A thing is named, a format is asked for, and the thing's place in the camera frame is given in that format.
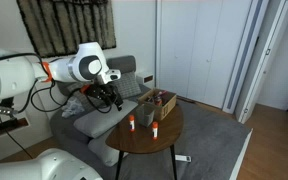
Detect brown wooden storage box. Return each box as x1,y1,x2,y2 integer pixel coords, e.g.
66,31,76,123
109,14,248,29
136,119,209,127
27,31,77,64
137,88,178,122

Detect orange cable clip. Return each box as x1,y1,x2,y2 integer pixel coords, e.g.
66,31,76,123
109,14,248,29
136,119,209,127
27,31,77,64
41,61,54,83
80,84,92,95

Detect light grey seat cushion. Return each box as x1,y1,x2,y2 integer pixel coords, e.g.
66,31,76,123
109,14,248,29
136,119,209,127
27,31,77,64
87,128,129,168

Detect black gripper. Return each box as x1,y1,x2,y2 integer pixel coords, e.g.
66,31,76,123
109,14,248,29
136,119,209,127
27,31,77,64
84,82,124,112

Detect dark wooden side table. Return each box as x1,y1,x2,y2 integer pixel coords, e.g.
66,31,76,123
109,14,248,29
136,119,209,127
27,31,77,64
104,102,185,180

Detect long light grey pillow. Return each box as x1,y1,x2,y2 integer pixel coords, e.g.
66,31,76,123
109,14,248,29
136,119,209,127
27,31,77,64
72,99,139,139

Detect crumpled pale grey cloth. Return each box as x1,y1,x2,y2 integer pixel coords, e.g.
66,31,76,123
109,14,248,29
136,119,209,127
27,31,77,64
61,96,86,120

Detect white glue stick orange cap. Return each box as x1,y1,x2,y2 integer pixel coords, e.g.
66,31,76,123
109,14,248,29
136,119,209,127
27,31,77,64
151,121,159,141
128,114,136,133

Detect dark grey sofa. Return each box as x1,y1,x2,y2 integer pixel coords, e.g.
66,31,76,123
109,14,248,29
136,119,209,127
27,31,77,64
48,54,152,180

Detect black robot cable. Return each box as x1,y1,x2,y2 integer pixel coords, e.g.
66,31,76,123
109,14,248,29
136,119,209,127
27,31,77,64
0,52,113,160

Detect white sliding door frame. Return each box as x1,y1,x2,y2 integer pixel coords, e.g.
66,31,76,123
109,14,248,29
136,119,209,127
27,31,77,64
221,0,288,125

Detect white wall box dark inset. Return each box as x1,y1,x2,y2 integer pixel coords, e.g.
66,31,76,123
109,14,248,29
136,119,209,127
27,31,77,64
135,70,156,90

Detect white remote control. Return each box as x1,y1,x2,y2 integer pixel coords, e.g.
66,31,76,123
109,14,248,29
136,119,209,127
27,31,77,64
174,154,192,164

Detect grey floor rug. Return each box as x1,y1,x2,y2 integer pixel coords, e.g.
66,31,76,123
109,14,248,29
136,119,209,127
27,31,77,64
117,96,254,180

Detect grey pen holder cup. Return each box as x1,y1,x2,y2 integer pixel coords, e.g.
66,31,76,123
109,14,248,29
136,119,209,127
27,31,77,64
136,103,156,128

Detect dark striped wall tapestry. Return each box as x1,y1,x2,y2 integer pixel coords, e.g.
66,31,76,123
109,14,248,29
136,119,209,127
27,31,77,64
16,0,117,58

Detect white wardrobe doors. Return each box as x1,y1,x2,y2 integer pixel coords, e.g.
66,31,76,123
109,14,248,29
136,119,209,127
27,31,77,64
155,0,254,110

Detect red item in box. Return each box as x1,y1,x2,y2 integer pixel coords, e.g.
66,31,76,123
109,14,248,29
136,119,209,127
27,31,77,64
154,95,164,107

